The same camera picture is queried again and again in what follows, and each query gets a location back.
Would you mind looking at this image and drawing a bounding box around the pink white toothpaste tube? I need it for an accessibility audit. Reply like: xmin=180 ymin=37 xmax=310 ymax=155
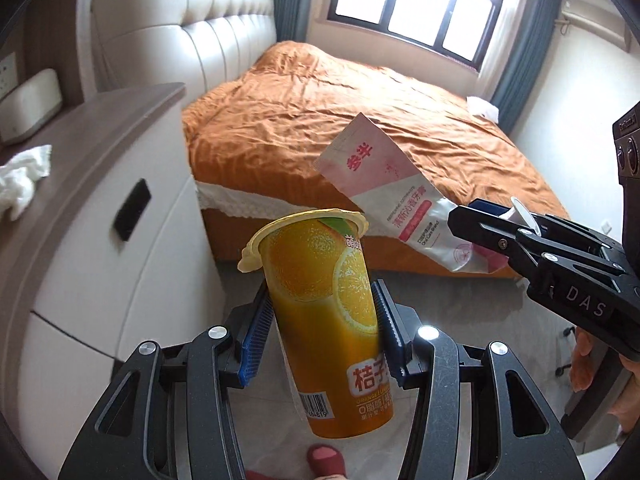
xmin=312 ymin=112 xmax=544 ymax=276

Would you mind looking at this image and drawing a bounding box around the orange juice cup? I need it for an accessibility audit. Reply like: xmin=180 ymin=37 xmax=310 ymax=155
xmin=238 ymin=208 xmax=394 ymax=439

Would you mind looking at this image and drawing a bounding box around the person's hand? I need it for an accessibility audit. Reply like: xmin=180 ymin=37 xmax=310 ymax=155
xmin=569 ymin=326 xmax=640 ymax=436

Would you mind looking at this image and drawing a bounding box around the white pillow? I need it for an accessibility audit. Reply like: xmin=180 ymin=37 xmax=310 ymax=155
xmin=465 ymin=96 xmax=499 ymax=124

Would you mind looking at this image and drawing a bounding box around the teal curtain right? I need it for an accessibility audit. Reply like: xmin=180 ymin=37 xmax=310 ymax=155
xmin=491 ymin=0 xmax=562 ymax=136

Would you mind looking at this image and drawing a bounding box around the white desk drawer cabinet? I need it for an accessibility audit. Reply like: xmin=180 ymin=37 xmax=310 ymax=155
xmin=1 ymin=84 xmax=224 ymax=479

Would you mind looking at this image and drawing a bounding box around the red slipper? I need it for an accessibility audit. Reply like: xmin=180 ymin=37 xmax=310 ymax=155
xmin=245 ymin=443 xmax=347 ymax=480

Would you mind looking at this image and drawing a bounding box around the black framed window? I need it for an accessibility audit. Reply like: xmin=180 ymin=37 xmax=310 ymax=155
xmin=328 ymin=0 xmax=503 ymax=70

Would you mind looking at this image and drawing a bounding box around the orange bed cover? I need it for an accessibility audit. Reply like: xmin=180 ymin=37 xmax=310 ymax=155
xmin=182 ymin=41 xmax=566 ymax=278

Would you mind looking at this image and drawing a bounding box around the white crumpled tissue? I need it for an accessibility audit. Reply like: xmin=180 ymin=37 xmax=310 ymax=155
xmin=0 ymin=144 xmax=52 ymax=221

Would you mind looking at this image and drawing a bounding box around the white tissue box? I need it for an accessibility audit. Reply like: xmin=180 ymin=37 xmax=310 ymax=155
xmin=0 ymin=68 xmax=63 ymax=145

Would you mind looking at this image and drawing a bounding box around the cream padded headboard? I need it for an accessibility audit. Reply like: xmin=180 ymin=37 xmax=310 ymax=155
xmin=89 ymin=0 xmax=277 ymax=107

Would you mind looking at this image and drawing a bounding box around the black camera box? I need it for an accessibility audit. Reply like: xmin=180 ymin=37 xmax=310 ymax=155
xmin=612 ymin=102 xmax=640 ymax=256

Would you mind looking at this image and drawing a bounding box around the white wall socket upper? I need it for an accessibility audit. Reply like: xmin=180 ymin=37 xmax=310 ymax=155
xmin=0 ymin=52 xmax=18 ymax=100

